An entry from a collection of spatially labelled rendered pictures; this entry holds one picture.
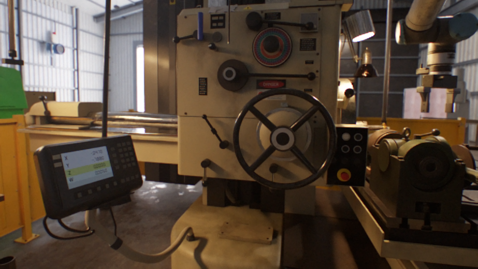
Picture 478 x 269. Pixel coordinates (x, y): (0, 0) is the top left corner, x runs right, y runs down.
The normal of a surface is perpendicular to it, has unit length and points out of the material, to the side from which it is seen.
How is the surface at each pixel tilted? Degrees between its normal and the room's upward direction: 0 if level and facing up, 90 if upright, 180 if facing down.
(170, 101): 90
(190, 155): 90
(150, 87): 90
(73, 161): 71
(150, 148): 90
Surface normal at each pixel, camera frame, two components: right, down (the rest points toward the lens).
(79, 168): 0.85, -0.28
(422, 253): -0.20, 0.07
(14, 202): 0.98, 0.03
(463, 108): -0.74, 0.04
